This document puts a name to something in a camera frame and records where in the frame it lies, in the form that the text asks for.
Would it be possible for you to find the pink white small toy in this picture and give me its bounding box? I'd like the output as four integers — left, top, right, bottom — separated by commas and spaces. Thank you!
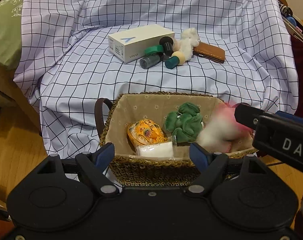
196, 105, 252, 153

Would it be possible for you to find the green white plush toy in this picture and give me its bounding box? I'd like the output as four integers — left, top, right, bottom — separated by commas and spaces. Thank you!
164, 102, 204, 144

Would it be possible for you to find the white tissue packet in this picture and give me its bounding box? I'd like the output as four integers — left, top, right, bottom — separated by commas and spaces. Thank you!
136, 141, 174, 158

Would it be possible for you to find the orange satin pouch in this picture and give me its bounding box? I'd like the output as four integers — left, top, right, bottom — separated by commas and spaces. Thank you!
127, 119, 168, 147

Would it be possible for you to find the teal handle cream sponge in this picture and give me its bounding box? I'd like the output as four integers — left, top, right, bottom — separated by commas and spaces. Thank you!
165, 51, 186, 69

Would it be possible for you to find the white fluffy plush toy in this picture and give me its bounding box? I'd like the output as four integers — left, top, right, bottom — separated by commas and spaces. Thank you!
179, 28, 200, 61

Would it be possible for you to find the black makeup sponge brush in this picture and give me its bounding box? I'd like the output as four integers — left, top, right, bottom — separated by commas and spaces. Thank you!
159, 36, 174, 57

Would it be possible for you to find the woven lined basket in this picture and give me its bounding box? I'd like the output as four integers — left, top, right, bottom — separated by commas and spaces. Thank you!
94, 91, 258, 187

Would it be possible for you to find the brown leather wallet case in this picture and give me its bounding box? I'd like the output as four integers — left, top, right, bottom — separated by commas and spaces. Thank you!
193, 42, 225, 63

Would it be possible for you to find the grey translucent bottle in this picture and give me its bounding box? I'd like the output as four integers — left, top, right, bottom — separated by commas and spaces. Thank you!
139, 54, 164, 69

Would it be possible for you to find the green tape roll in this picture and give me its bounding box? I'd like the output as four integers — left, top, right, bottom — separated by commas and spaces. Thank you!
144, 44, 164, 56

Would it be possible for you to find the white vivo phone box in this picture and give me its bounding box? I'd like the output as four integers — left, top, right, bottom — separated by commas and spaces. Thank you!
108, 24, 175, 63

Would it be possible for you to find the checkered lavender sheet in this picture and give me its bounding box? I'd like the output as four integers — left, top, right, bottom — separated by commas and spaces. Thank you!
14, 0, 299, 159

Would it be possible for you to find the green embroidered pillow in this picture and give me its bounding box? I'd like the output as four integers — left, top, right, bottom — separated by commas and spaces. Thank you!
0, 0, 23, 70

